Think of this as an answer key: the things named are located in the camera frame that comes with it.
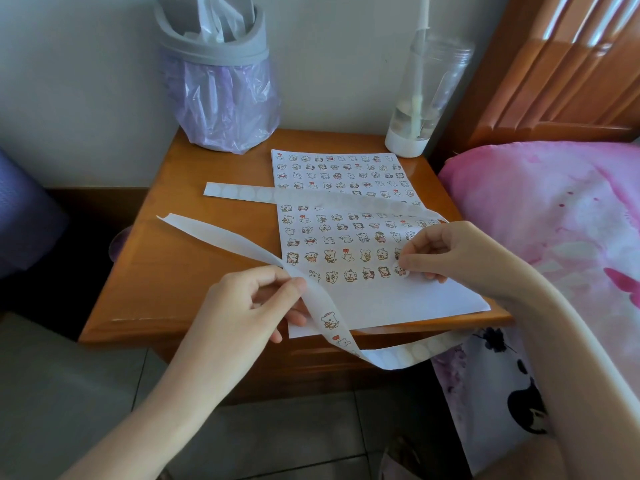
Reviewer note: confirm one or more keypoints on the pink floral bedding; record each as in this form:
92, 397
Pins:
550, 204

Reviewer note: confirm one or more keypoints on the white backing scraps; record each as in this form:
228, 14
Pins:
210, 19

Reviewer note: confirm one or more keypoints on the purple plastic container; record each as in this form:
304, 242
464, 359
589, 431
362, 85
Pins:
120, 244

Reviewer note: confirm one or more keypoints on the long white sticker strip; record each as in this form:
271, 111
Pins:
215, 234

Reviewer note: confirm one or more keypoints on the person's left forearm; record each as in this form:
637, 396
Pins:
150, 424

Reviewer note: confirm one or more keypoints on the person's right forearm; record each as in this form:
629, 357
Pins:
585, 374

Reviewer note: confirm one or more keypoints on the wooden bed headboard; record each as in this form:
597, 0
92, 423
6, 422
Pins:
550, 89

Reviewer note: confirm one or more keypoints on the round cartoon sticker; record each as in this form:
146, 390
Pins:
399, 269

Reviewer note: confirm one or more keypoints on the white straw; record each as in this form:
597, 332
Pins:
424, 12

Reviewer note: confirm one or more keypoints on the person's left hand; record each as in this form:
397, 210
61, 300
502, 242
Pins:
235, 324

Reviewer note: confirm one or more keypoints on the purple plastic bin bag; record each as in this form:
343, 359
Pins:
225, 109

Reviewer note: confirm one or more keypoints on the pink slipper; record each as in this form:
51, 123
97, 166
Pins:
400, 459

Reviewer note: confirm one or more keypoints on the wooden nightstand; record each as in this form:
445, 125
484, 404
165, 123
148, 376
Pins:
175, 284

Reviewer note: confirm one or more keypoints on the person's leg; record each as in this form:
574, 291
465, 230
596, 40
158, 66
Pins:
525, 462

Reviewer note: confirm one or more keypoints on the grey trash bin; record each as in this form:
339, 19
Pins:
215, 55

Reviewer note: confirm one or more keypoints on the person's right hand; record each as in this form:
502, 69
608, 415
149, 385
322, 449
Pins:
470, 259

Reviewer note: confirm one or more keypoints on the purple rolled mat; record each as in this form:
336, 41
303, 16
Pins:
25, 219

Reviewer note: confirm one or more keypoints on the white paper sheet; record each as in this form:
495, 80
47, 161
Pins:
400, 299

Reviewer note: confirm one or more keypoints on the clear cup with white base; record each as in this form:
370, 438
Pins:
404, 147

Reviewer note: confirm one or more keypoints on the rows of stuck cartoon stickers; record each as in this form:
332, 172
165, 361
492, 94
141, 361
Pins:
340, 172

